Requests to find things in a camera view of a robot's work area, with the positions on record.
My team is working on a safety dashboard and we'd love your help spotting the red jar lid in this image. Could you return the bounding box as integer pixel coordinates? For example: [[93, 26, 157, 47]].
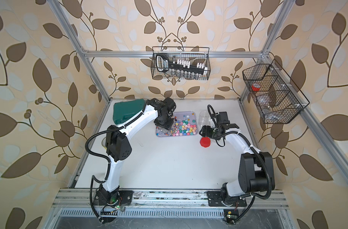
[[200, 137, 211, 148]]

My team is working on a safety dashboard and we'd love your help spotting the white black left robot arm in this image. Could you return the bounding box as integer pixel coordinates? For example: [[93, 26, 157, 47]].
[[85, 97, 176, 224]]

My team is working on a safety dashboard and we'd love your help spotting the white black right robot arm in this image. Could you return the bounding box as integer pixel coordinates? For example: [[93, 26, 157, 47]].
[[199, 105, 275, 225]]

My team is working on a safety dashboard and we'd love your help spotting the pile of swirl candies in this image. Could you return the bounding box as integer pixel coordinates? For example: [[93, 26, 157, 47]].
[[156, 127, 172, 137]]

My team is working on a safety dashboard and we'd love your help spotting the pile of star candies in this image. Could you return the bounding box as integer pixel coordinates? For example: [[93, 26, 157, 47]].
[[171, 113, 198, 136]]

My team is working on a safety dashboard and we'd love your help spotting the lilac plastic tray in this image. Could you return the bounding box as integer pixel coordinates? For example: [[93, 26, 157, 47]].
[[156, 111, 199, 137]]

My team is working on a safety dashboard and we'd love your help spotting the green plastic tool case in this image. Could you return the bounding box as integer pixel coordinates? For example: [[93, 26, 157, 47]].
[[113, 99, 146, 125]]

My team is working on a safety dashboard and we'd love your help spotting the black socket set rack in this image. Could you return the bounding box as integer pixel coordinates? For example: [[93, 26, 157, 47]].
[[152, 52, 211, 76]]

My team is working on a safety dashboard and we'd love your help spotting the red item in basket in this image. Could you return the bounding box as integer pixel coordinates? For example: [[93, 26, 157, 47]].
[[251, 83, 261, 92]]

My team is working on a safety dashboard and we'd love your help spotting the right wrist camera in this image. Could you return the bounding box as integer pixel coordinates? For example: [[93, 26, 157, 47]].
[[216, 112, 230, 127]]

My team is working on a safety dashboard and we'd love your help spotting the black wire basket back wall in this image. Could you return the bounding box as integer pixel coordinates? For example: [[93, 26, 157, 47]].
[[151, 46, 211, 81]]

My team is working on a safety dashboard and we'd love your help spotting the black wire basket wall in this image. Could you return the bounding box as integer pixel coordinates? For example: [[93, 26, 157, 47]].
[[242, 60, 310, 124], [151, 46, 211, 81]]

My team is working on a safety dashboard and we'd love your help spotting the black wire basket right wall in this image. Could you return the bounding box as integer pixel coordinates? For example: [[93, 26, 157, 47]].
[[242, 60, 310, 124]]

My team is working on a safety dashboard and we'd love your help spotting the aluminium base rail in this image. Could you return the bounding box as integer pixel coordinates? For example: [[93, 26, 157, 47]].
[[47, 188, 292, 219]]

